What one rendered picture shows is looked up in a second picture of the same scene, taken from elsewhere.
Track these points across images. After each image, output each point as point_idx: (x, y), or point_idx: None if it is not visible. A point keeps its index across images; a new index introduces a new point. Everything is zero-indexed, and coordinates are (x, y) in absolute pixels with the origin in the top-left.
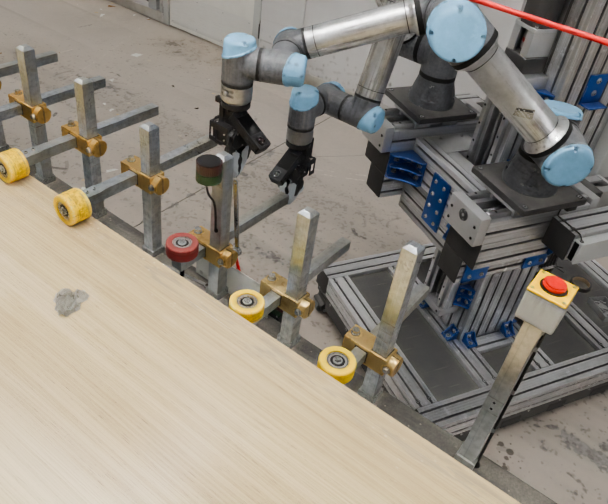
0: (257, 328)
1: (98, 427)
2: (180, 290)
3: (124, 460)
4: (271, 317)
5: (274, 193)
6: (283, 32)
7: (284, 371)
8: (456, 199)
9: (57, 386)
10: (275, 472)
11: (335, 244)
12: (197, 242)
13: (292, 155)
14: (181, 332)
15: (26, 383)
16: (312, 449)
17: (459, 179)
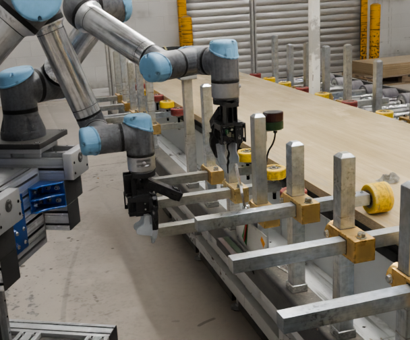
0: (277, 162)
1: (382, 152)
2: (312, 176)
3: (372, 146)
4: (232, 237)
5: None
6: (164, 53)
7: (278, 153)
8: (74, 154)
9: (400, 160)
10: (309, 139)
11: (166, 197)
12: (282, 188)
13: (154, 179)
14: (323, 165)
15: None
16: (287, 141)
17: (21, 179)
